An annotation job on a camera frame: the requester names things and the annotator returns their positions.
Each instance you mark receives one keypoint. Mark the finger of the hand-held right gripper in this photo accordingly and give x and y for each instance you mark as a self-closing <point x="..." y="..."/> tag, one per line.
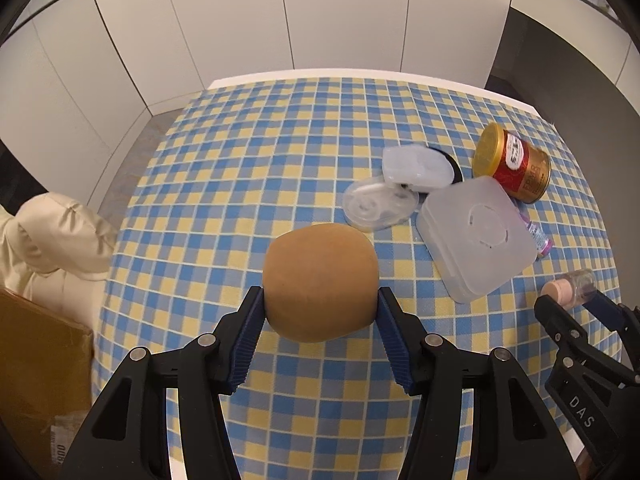
<point x="602" y="306"/>
<point x="555" y="316"/>

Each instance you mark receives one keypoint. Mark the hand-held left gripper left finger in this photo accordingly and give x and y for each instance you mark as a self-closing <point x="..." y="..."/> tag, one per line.
<point x="245" y="340"/>

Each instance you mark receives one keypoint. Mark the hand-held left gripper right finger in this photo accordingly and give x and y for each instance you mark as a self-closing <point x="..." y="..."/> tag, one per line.
<point x="397" y="345"/>

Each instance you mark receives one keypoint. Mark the small pink bottle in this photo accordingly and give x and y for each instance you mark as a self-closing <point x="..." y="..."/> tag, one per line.
<point x="557" y="290"/>

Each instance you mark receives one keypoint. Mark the small purple bottle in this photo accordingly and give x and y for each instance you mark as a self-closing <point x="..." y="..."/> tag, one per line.
<point x="540" y="240"/>

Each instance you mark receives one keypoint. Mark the tan round sponge puff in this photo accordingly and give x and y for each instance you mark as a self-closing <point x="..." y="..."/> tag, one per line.
<point x="320" y="280"/>

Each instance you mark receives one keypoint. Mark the translucent square plastic container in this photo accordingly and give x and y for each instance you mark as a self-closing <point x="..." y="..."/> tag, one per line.
<point x="475" y="230"/>

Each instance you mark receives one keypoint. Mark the clear round plastic case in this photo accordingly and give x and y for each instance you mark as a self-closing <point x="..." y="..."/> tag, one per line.
<point x="370" y="207"/>

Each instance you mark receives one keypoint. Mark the pale blue translucent case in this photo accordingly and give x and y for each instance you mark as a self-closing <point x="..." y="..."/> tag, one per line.
<point x="415" y="167"/>

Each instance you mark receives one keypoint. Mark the brown cardboard box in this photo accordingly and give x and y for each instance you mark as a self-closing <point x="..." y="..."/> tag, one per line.
<point x="40" y="360"/>

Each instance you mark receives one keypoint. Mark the red gold tin can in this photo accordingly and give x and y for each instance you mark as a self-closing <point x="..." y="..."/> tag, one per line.
<point x="520" y="165"/>

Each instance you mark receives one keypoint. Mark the blue yellow checked tablecloth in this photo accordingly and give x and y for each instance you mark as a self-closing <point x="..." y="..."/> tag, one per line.
<point x="200" y="185"/>

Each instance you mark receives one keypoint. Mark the cream padded chair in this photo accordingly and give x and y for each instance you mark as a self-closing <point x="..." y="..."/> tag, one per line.
<point x="55" y="240"/>

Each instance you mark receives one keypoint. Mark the white sideboard with dark top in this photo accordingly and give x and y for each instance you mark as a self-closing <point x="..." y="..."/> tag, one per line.
<point x="575" y="45"/>

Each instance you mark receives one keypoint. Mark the white tall cabinets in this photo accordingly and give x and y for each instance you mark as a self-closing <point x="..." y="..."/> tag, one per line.
<point x="250" y="10"/>

